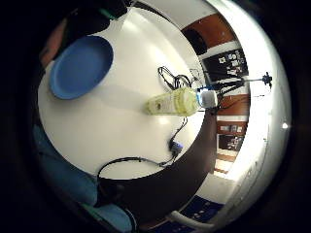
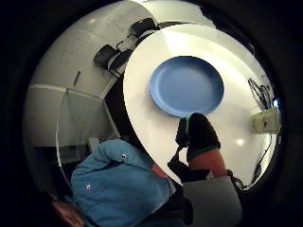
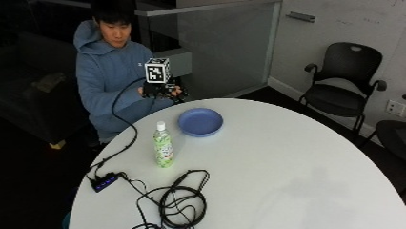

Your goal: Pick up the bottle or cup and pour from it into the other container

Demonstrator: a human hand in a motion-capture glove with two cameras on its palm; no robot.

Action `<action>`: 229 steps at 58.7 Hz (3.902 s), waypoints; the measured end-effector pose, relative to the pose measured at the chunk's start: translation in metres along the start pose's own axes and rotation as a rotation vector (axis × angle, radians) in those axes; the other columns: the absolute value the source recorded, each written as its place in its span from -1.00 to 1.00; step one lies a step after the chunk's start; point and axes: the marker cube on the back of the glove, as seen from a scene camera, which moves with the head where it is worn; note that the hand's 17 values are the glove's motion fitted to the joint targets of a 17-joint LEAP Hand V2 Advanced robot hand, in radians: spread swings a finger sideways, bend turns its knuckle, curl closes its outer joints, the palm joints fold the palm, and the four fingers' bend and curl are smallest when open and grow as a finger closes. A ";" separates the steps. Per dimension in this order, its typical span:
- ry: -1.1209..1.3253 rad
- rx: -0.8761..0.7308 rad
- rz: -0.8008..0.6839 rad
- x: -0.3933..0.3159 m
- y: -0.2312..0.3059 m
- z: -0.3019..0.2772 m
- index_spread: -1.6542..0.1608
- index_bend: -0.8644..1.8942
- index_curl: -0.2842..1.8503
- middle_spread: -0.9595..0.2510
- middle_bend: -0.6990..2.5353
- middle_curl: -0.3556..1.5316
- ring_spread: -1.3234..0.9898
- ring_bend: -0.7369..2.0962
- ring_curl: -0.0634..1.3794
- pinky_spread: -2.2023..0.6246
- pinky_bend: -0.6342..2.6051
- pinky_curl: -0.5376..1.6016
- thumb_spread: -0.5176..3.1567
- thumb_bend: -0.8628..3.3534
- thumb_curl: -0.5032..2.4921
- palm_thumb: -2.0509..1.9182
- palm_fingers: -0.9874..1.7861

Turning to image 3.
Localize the white marker cube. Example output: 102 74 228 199
143 57 172 85

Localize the blue plate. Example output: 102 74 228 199
175 107 224 138

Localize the the person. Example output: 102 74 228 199
71 5 178 145

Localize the green labelled plastic bottle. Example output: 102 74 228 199
151 120 175 169

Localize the glass partition panel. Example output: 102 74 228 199
132 0 284 100

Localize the black USB hub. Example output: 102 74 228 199
90 172 122 194

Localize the black office chair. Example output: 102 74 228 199
298 41 388 135

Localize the black glove cable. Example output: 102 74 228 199
85 76 148 182

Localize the coiled black cable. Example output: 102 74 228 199
118 169 210 229

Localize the grey door handle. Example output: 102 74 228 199
284 10 316 24

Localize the white wall outlet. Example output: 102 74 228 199
384 99 406 118

